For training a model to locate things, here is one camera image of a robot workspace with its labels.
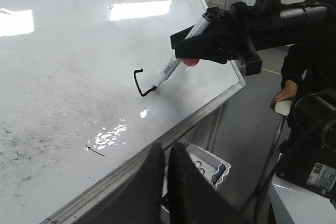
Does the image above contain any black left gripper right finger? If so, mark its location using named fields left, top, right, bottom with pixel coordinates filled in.
left=167, top=143, right=250, bottom=223

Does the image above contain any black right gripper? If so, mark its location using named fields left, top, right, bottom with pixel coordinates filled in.
left=170, top=2, right=262, bottom=76

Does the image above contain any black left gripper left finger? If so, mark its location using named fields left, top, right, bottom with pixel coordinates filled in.
left=75, top=143, right=165, bottom=223

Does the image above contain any red ball taped to marker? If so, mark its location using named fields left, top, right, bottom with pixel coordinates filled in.
left=182, top=59, right=199, bottom=67

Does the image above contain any white black whiteboard marker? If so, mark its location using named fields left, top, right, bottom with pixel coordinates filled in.
left=153, top=11, right=212, bottom=89

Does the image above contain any black left robot arm base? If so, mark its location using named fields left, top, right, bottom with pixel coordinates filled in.
left=276, top=88, right=335, bottom=204

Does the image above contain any person's black sleeved forearm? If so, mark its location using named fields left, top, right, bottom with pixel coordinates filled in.
left=281, top=42, right=335, bottom=99

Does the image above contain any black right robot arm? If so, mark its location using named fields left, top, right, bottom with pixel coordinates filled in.
left=170, top=0, right=335, bottom=76

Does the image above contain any person's hand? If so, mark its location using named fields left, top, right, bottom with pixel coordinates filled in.
left=270, top=80, right=298, bottom=109

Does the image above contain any marker in tray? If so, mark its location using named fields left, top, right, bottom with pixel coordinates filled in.
left=190, top=153, right=215, bottom=182

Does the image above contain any white plastic tray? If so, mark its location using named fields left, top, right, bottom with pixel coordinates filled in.
left=160, top=144, right=231, bottom=223

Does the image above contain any white chair armrest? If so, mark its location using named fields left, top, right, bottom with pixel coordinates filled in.
left=274, top=100, right=292, bottom=116

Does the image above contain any white whiteboard with aluminium frame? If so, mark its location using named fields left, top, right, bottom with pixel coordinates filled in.
left=1, top=0, right=245, bottom=223

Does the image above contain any black cable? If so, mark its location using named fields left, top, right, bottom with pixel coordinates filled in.
left=253, top=92, right=336, bottom=224

